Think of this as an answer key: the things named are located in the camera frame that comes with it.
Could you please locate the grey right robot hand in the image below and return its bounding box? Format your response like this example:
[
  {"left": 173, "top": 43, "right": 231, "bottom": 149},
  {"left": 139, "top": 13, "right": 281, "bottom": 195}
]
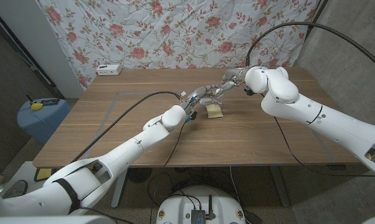
[{"left": 216, "top": 66, "right": 251, "bottom": 97}]

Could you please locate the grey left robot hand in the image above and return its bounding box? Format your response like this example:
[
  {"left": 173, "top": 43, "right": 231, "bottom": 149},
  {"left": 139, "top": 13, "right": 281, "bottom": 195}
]
[{"left": 181, "top": 83, "right": 224, "bottom": 123}]

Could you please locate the yellow sponge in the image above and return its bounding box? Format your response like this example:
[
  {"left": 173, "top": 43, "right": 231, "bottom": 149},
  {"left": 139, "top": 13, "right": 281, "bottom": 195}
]
[{"left": 206, "top": 104, "right": 225, "bottom": 119}]

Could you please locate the floral rose backdrop cloth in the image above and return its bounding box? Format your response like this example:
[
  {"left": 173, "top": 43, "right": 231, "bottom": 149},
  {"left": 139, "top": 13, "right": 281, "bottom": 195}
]
[{"left": 37, "top": 0, "right": 319, "bottom": 90}]

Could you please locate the black stand pole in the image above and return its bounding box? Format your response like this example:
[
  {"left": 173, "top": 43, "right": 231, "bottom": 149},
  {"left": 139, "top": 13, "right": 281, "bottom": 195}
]
[{"left": 304, "top": 0, "right": 329, "bottom": 41}]

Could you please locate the white power strip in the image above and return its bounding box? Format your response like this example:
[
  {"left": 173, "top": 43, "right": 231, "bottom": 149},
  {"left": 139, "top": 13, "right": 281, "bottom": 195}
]
[{"left": 95, "top": 63, "right": 123, "bottom": 77}]

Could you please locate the black round disc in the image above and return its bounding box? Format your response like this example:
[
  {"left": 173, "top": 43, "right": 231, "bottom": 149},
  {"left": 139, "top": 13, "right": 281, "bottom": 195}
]
[{"left": 128, "top": 167, "right": 153, "bottom": 184}]

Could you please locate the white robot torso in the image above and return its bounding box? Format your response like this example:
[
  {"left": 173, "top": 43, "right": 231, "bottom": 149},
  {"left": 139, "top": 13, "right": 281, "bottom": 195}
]
[{"left": 156, "top": 185, "right": 247, "bottom": 224}]

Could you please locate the black antenna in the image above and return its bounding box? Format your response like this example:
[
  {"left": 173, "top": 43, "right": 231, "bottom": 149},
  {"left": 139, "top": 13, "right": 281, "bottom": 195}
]
[{"left": 205, "top": 195, "right": 216, "bottom": 220}]

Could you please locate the grey table leg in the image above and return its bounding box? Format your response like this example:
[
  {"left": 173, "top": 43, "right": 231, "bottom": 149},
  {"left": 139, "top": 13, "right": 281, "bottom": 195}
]
[{"left": 268, "top": 166, "right": 290, "bottom": 208}]

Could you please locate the grey computer box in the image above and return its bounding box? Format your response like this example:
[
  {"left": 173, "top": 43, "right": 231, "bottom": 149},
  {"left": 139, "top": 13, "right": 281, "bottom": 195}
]
[{"left": 191, "top": 208, "right": 206, "bottom": 224}]

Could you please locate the white table leg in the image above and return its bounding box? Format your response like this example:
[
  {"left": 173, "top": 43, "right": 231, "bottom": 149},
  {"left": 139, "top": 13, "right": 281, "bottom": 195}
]
[{"left": 110, "top": 167, "right": 129, "bottom": 208}]

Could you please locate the black flat device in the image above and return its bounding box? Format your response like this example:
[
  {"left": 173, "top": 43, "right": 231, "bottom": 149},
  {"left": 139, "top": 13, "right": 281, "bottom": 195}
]
[{"left": 40, "top": 98, "right": 61, "bottom": 106}]

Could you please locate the blue round stool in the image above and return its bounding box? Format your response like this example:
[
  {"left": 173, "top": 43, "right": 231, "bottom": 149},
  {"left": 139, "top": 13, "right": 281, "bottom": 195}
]
[{"left": 17, "top": 98, "right": 72, "bottom": 144}]

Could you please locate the yellow black floor mat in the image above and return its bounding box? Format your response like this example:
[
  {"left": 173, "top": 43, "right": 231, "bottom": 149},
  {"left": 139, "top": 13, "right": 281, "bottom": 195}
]
[{"left": 34, "top": 167, "right": 59, "bottom": 183}]

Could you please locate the grey shoe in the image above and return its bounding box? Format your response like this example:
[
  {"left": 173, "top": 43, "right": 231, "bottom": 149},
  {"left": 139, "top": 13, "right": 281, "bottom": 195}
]
[{"left": 2, "top": 179, "right": 29, "bottom": 200}]

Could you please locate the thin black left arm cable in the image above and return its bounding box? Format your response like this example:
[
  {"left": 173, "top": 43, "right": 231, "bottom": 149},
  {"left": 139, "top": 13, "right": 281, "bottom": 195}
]
[{"left": 148, "top": 121, "right": 188, "bottom": 224}]

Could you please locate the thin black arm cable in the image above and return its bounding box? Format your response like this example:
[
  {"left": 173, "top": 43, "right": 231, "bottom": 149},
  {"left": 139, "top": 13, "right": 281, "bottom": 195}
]
[
  {"left": 273, "top": 116, "right": 375, "bottom": 179},
  {"left": 148, "top": 121, "right": 188, "bottom": 224}
]

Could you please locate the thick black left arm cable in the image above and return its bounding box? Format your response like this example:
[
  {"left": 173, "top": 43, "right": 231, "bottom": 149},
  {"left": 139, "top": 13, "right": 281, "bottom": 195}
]
[{"left": 70, "top": 90, "right": 184, "bottom": 164}]

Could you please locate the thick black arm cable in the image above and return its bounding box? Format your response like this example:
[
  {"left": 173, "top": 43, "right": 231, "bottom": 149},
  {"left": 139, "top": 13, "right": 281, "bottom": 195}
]
[
  {"left": 70, "top": 90, "right": 184, "bottom": 164},
  {"left": 245, "top": 21, "right": 375, "bottom": 75}
]

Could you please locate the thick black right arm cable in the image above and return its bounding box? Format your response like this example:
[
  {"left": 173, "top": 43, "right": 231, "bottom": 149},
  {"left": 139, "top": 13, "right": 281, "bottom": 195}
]
[{"left": 245, "top": 21, "right": 375, "bottom": 75}]

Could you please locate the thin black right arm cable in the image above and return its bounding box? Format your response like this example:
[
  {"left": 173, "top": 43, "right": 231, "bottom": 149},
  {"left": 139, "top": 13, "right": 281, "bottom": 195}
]
[{"left": 273, "top": 116, "right": 375, "bottom": 179}]

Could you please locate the black floor cable loop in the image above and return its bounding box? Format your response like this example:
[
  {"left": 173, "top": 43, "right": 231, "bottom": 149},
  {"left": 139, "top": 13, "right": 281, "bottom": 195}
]
[{"left": 146, "top": 172, "right": 176, "bottom": 208}]

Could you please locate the black diagonal door frame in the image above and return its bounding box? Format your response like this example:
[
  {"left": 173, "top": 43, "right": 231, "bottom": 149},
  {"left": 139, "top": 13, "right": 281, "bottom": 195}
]
[{"left": 0, "top": 11, "right": 65, "bottom": 100}]

